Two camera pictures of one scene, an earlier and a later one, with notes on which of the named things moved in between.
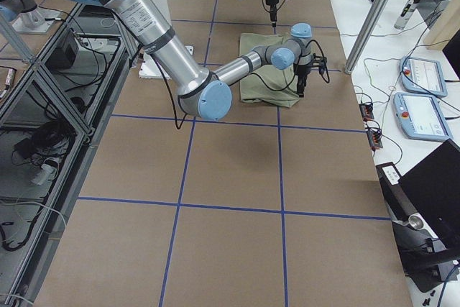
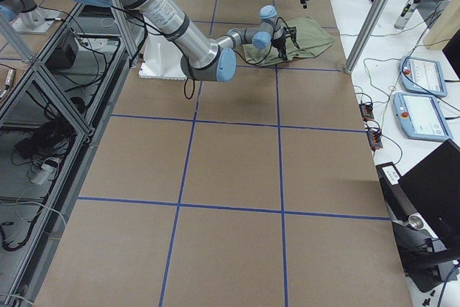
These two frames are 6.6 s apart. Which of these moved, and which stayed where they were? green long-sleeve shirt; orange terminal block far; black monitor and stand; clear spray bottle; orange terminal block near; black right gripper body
Moved: green long-sleeve shirt; black right gripper body
Stayed: clear spray bottle; black monitor and stand; orange terminal block far; orange terminal block near
